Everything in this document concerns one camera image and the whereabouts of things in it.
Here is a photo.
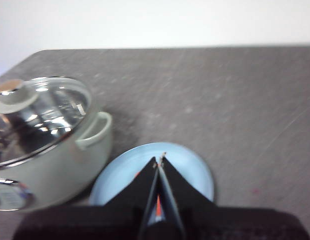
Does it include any pale green electric steamer pot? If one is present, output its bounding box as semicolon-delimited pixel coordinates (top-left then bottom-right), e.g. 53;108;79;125
0;109;113;213

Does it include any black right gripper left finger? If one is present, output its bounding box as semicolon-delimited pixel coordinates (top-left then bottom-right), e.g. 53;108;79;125
13;156;160;240

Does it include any orange toy pumpkin green stem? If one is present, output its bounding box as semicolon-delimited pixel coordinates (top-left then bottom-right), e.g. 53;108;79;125
133;171;162;217

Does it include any glass lid with round knob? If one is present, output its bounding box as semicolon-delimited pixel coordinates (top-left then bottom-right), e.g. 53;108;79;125
0;76;93;169

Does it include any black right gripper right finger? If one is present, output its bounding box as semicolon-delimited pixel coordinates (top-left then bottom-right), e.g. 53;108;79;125
159;152;310;240

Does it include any blue round plate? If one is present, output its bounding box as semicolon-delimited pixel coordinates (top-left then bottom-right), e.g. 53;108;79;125
89;141;216;225

